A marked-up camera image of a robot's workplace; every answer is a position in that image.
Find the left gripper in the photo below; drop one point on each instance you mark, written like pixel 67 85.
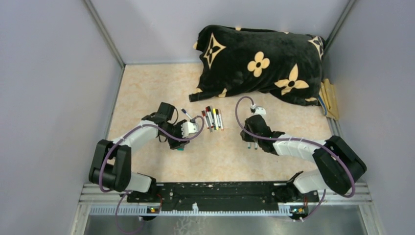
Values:
pixel 176 139

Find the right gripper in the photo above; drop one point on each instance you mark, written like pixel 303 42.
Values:
pixel 246 138

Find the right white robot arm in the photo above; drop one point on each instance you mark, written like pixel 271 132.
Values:
pixel 338 166

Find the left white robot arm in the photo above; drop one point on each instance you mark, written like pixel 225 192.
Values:
pixel 112 161

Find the red capped white marker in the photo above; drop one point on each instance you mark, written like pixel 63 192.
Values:
pixel 203 114

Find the yellow capped white marker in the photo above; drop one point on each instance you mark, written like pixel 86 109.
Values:
pixel 216 118

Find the black floral plush blanket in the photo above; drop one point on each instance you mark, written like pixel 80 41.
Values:
pixel 236 61

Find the yellow cloth bundle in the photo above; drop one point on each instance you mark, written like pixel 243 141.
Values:
pixel 328 101

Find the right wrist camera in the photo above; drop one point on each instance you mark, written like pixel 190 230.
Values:
pixel 257 110

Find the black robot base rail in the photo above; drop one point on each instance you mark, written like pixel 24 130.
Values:
pixel 222 196

